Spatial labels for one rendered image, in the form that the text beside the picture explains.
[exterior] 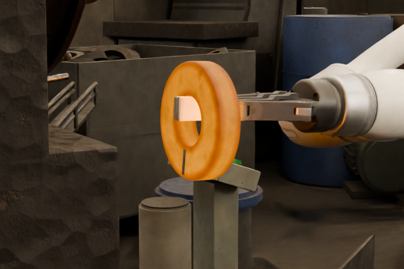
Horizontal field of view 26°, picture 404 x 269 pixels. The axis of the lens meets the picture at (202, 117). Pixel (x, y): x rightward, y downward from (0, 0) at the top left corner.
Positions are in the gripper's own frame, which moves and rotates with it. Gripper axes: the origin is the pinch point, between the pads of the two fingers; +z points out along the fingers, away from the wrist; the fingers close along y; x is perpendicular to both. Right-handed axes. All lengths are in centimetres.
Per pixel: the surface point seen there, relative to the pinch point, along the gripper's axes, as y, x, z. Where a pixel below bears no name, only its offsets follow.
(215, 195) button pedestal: 75, -30, -50
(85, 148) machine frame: -35.6, 1.5, 31.3
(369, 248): -25.3, -12.9, -7.2
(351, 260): -29.7, -12.4, -1.0
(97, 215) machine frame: -36.2, -3.6, 30.4
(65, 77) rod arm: 19.7, 2.4, 10.6
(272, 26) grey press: 328, 8, -244
